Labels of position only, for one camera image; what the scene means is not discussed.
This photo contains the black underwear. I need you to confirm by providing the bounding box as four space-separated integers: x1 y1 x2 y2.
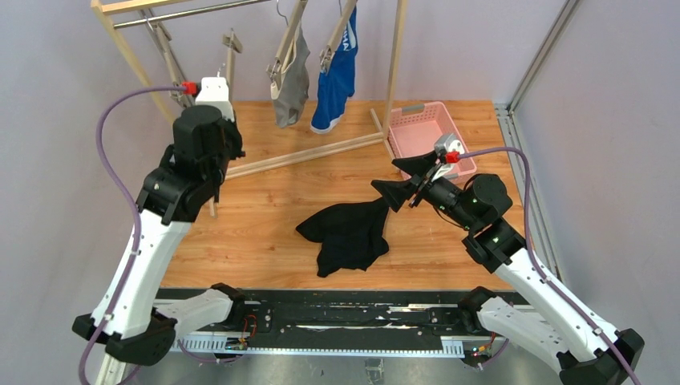
295 198 390 278

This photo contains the grey beige underwear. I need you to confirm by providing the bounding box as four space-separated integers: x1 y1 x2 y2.
270 26 310 128

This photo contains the beige clip hanger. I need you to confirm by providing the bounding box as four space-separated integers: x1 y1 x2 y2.
319 0 358 73
209 29 245 219
266 0 308 85

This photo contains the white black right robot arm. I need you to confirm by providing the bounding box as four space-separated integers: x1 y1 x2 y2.
372 151 645 384

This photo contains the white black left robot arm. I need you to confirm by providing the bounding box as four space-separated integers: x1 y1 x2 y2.
72 105 245 366

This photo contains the blue underwear white trim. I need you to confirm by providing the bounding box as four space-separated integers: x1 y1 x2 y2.
310 9 358 134

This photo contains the pink perforated plastic basket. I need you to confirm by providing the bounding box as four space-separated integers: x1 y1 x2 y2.
388 101 468 158

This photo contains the wooden clothes rack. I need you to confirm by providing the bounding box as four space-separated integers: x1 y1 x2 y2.
90 0 410 219

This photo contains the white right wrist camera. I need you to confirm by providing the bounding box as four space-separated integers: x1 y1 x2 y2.
434 133 467 180

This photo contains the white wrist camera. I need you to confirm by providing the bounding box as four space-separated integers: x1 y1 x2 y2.
434 133 467 180
195 76 236 123

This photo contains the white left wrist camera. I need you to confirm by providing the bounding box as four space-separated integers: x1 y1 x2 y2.
195 76 236 123

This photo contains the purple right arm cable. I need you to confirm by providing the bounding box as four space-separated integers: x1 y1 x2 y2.
446 147 644 385

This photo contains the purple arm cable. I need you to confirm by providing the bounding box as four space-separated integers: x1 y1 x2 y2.
446 147 644 385
76 82 200 385

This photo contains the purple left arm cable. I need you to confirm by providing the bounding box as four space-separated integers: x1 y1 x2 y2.
76 82 200 385

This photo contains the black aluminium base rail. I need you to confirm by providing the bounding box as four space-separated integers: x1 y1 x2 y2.
95 286 565 385

